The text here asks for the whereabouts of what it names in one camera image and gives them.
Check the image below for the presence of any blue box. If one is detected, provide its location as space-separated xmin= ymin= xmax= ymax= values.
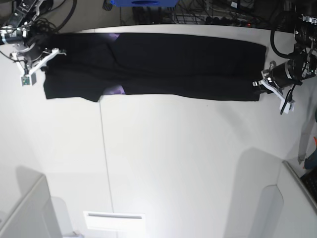
xmin=109 ymin=0 xmax=179 ymax=7

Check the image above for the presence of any black power strip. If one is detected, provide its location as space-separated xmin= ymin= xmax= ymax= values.
xmin=205 ymin=16 xmax=252 ymax=27

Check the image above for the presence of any white slotted plate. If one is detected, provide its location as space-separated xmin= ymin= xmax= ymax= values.
xmin=83 ymin=211 xmax=146 ymax=232

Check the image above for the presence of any teal orange tool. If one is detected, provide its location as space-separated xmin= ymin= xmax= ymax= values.
xmin=303 ymin=148 xmax=317 ymax=170

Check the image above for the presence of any black T-shirt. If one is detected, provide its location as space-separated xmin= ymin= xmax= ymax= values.
xmin=44 ymin=33 xmax=266 ymax=102

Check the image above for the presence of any white cabinet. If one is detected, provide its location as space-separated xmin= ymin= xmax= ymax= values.
xmin=0 ymin=175 xmax=62 ymax=238
xmin=250 ymin=161 xmax=317 ymax=238

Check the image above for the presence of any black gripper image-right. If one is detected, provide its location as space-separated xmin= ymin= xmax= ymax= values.
xmin=262 ymin=60 xmax=301 ymax=89

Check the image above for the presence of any white cabinet right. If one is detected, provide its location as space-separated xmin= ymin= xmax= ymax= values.
xmin=250 ymin=161 xmax=317 ymax=238

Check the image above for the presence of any black keyboard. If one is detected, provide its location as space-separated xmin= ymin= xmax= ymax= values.
xmin=301 ymin=170 xmax=317 ymax=201

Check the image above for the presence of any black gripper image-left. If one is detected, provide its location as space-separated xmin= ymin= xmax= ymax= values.
xmin=14 ymin=37 xmax=47 ymax=66

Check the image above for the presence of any white cabinet left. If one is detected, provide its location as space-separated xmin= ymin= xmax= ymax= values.
xmin=0 ymin=175 xmax=62 ymax=238

